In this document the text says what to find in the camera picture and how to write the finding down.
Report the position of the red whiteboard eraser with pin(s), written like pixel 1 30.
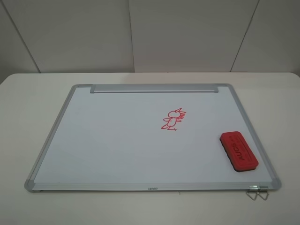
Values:
pixel 238 151

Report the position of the left metal hanging clip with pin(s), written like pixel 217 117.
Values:
pixel 252 193

